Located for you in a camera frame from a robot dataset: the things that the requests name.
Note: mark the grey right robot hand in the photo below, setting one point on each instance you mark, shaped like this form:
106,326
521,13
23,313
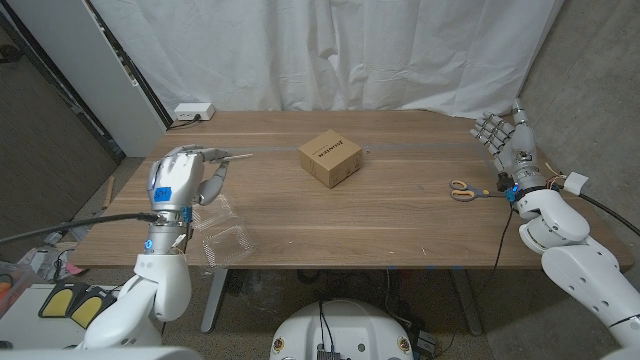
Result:
517,150

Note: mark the white cloth curtain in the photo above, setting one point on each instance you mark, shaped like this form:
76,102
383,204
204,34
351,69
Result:
325,55

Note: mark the clear plastic storage bin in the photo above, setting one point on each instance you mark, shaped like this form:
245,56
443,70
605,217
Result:
12,285

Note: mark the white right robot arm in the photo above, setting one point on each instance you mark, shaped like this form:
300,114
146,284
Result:
575,255

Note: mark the white cabinet panel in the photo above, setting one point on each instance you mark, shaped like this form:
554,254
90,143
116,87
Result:
85,65

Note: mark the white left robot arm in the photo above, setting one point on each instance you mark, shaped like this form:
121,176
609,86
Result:
160,285

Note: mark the clear plastic clamshell container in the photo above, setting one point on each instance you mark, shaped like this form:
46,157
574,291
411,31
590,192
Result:
227,245

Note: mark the grey metal table leg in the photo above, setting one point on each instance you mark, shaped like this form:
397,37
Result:
467,302
214,300

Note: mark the grey power adapter box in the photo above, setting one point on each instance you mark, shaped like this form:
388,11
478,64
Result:
426,341

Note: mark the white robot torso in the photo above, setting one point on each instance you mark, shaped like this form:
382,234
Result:
342,327

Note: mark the white power strip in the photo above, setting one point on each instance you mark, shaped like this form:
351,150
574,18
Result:
194,110

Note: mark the brown cardboard packing box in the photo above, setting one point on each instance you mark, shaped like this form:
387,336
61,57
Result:
337,167

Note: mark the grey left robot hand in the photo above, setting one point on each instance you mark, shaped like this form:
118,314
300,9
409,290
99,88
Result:
175,180

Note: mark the yellow black foot pedal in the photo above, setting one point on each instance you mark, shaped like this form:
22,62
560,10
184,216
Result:
56,301
90,310

